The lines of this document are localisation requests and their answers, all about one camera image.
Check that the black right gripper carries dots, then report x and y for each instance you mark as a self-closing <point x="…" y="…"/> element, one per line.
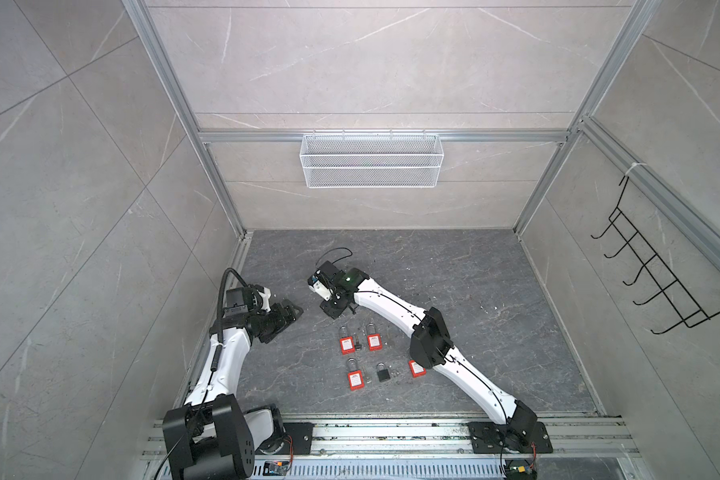
<point x="332" y="313"/>

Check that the black wire hook rack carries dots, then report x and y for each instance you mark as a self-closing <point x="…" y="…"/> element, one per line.
<point x="689" y="312"/>

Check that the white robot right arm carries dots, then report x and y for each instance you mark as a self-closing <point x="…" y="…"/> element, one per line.
<point x="431" y="347"/>

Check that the red padlock front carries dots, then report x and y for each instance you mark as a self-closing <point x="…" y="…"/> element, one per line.
<point x="416" y="369"/>

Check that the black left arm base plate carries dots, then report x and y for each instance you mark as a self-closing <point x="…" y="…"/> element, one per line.
<point x="301" y="436"/>

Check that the aluminium front rail frame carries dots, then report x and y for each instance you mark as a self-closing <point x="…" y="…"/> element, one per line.
<point x="365" y="446"/>

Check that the red padlock long shackle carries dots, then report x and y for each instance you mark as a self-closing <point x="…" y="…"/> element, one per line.
<point x="373" y="337"/>

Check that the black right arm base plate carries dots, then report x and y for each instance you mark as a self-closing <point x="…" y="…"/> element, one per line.
<point x="490" y="438"/>

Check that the white wire mesh basket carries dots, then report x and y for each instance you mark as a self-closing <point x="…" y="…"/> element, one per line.
<point x="371" y="160"/>

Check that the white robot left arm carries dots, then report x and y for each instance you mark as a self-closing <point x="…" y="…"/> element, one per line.
<point x="210" y="436"/>

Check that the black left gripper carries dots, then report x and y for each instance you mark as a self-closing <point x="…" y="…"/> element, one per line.
<point x="280" y="322"/>

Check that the small black padlock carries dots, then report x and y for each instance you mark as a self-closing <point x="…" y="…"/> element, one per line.
<point x="383" y="372"/>

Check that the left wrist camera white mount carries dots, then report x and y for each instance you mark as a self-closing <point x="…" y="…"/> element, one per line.
<point x="246" y="300"/>

